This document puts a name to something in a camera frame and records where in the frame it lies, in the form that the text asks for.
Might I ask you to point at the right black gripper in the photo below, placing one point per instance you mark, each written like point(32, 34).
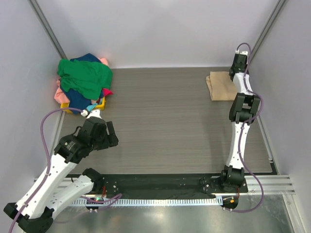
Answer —
point(245, 65)

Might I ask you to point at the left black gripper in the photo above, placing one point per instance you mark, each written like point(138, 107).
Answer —
point(112, 140)

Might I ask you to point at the beige t shirt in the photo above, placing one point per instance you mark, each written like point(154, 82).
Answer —
point(220, 86)

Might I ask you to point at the yellow plastic bin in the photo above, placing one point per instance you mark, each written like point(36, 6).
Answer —
point(100, 106)

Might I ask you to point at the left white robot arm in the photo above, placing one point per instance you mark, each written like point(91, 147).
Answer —
point(38, 208)

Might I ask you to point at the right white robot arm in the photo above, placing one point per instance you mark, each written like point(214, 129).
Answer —
point(242, 114)

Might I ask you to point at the light blue cloth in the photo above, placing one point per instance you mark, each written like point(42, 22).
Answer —
point(91, 107)

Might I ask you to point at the green t shirt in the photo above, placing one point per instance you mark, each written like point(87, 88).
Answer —
point(88, 78)

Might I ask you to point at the pink t shirt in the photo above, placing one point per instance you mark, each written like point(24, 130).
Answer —
point(60, 96)

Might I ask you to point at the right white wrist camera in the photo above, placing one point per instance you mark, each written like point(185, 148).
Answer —
point(242, 53)

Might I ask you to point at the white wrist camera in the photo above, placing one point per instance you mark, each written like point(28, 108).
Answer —
point(93, 113)
point(242, 53)

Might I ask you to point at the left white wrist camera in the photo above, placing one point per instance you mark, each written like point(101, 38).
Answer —
point(93, 113)

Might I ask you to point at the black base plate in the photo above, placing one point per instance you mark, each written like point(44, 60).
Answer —
point(163, 186)

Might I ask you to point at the right aluminium corner post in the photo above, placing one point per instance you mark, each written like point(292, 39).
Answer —
point(280, 5)

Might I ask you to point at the aluminium corner post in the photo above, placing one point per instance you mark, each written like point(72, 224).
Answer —
point(280, 5)
point(46, 26)

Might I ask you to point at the white slotted cable duct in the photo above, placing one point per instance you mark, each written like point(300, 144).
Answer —
point(149, 203)

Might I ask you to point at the aluminium frame rail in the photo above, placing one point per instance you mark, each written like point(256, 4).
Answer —
point(268, 185)

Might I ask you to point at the left aluminium corner post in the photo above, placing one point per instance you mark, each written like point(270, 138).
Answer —
point(46, 26)

